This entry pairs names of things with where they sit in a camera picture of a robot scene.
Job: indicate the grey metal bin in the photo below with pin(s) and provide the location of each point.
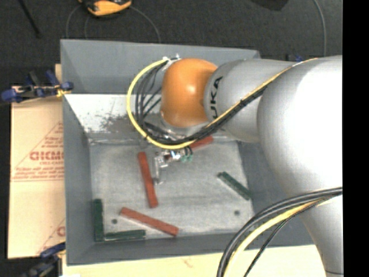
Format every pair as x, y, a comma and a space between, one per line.
201, 189

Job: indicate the brown cardboard board red print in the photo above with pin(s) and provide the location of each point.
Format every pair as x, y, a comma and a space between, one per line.
34, 200

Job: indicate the red-brown flat block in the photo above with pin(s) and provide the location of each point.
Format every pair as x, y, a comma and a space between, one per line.
150, 221
202, 142
148, 180

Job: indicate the dark green flat block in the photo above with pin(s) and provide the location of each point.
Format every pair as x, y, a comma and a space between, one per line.
98, 221
125, 235
235, 185

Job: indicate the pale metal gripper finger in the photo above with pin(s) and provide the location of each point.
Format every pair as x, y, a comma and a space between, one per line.
161, 174
155, 167

